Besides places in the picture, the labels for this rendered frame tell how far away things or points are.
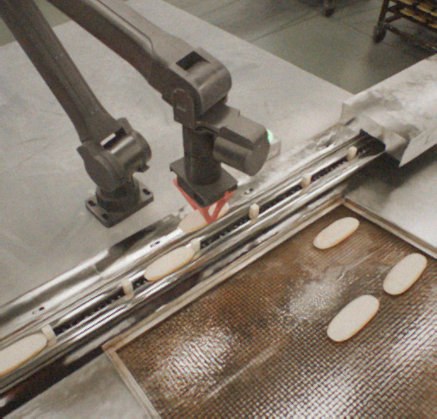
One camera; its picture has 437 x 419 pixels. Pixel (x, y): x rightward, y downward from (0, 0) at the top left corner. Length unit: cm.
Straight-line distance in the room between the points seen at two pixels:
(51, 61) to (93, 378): 50
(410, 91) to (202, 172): 63
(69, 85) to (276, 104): 59
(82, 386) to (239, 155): 38
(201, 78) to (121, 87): 73
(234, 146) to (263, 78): 73
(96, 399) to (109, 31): 49
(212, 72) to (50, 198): 53
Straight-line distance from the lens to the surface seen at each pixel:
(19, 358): 79
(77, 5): 71
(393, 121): 108
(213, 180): 72
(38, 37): 85
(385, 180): 108
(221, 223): 89
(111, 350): 72
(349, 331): 69
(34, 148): 117
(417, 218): 102
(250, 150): 62
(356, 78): 301
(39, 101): 133
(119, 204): 93
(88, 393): 70
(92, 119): 85
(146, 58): 64
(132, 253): 84
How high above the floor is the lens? 152
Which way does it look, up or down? 46 degrees down
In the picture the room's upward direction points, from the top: straight up
